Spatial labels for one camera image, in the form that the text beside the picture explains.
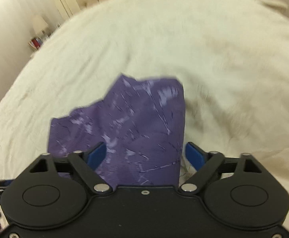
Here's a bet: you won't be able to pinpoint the cream white bedspread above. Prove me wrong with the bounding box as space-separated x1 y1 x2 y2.
0 0 289 230

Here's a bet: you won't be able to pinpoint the purple marble-print hooded jacket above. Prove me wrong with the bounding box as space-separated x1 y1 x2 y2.
47 75 185 187

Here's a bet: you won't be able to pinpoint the cream right nightstand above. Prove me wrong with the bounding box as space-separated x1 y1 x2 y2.
28 14 55 59

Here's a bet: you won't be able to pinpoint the items on right nightstand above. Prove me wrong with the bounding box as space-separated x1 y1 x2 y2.
28 36 43 51

